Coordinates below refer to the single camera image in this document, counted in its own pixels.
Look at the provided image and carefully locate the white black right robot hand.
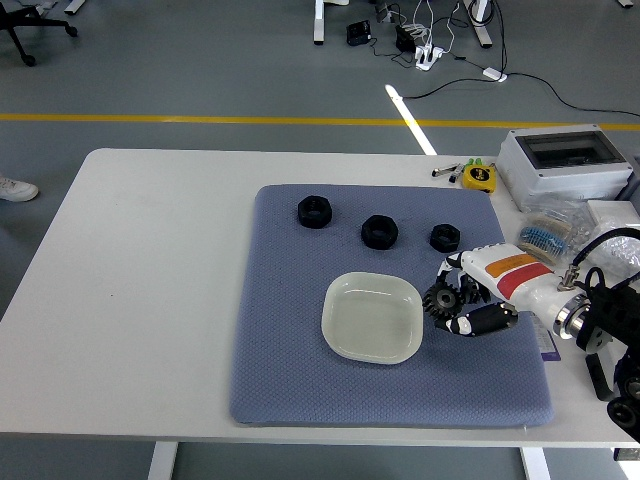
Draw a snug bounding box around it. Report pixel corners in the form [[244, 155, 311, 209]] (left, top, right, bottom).
[[433, 243, 577, 338]]

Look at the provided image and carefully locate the large black gear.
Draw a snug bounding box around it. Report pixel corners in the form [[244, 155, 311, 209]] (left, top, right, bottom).
[[422, 281, 465, 321]]

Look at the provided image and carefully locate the small black hex nut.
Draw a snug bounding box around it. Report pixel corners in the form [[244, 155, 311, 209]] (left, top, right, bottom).
[[429, 223, 462, 255]]

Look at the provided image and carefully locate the white flat box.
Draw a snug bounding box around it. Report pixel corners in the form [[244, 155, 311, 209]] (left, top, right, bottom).
[[586, 199, 640, 227]]

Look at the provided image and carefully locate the large black hex nut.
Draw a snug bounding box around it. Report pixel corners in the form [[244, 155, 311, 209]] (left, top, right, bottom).
[[360, 214, 400, 250], [296, 194, 333, 230]]

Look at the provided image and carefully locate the black box device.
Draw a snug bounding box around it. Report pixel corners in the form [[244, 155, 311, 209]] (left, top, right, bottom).
[[346, 21, 372, 47]]

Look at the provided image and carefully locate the blue bristle brush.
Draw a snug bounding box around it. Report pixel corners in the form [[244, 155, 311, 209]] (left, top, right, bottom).
[[517, 214, 571, 262]]

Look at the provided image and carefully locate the white purple leaflet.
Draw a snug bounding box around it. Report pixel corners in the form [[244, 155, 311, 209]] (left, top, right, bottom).
[[529, 312, 562, 362]]

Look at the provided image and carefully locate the clear plastic bag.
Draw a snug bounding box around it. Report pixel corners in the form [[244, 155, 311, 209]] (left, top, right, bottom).
[[517, 197, 594, 264]]

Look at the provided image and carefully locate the clear bubble wrap bag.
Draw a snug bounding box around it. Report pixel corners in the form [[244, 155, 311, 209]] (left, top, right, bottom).
[[589, 219, 640, 281]]

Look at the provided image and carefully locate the yellow tape measure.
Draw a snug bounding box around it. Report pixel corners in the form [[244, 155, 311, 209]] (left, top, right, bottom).
[[460, 163, 497, 195]]

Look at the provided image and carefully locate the blue-grey case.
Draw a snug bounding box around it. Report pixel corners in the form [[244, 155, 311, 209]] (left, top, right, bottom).
[[622, 154, 640, 201]]

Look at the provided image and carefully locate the white square dish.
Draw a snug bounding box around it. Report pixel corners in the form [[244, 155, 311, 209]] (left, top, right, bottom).
[[320, 271, 425, 368]]

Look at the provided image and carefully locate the white table leg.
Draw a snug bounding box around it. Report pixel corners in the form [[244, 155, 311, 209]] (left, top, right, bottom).
[[519, 446, 552, 480], [147, 442, 179, 480]]

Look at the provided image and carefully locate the white power strip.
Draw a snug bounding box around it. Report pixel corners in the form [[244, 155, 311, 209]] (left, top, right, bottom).
[[414, 44, 446, 71]]

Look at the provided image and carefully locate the blue-grey textured mat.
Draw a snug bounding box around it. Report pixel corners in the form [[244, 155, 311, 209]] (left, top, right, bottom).
[[228, 183, 555, 429]]

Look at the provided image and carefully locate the white desk leg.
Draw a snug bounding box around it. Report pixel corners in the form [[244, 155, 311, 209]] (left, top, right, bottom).
[[313, 0, 327, 46], [463, 0, 495, 49]]

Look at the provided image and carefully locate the black power adapter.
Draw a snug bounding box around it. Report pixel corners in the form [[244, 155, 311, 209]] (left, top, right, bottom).
[[394, 24, 417, 52]]

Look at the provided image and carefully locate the person's white shoe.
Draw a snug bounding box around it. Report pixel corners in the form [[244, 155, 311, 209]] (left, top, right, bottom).
[[0, 174, 40, 203]]

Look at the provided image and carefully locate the black office chair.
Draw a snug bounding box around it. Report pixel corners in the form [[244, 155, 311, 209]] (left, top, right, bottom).
[[0, 0, 80, 68]]

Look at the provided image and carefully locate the grey electrical enclosure box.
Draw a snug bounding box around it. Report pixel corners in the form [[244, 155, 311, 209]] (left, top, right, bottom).
[[495, 124, 635, 214]]

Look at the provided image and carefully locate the black floor cable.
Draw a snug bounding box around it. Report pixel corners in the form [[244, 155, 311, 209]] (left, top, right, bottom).
[[394, 72, 640, 119]]

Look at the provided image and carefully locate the white charging cable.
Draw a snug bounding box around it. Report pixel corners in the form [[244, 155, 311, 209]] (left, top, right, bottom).
[[412, 0, 459, 54]]

